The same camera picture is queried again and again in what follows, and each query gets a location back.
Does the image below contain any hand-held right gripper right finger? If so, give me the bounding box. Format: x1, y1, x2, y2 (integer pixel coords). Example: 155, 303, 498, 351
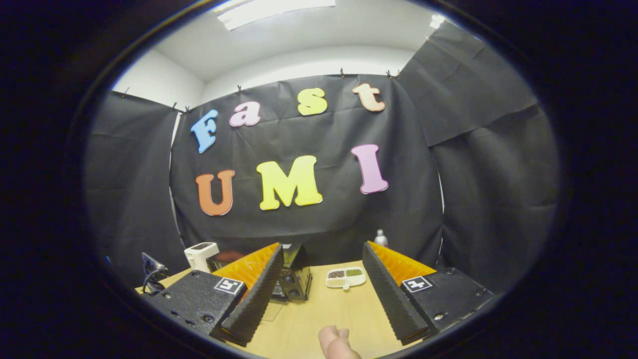
362, 241, 495, 346

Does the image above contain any black backdrop cloth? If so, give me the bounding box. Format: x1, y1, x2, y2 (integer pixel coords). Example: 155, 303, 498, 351
85, 22, 561, 295

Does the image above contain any white toaster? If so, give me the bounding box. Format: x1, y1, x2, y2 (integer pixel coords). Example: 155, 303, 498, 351
184, 242, 220, 273

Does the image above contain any black electric oven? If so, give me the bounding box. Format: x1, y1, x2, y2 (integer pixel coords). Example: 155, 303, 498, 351
207, 243, 313, 322

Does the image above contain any ceiling light panel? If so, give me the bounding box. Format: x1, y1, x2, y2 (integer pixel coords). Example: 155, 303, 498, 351
217, 0, 337, 30

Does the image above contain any white divided snack plate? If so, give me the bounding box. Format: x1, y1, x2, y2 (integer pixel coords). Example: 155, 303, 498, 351
326, 267, 367, 291

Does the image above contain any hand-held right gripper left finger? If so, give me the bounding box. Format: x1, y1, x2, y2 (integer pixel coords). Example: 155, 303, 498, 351
145, 243, 285, 348

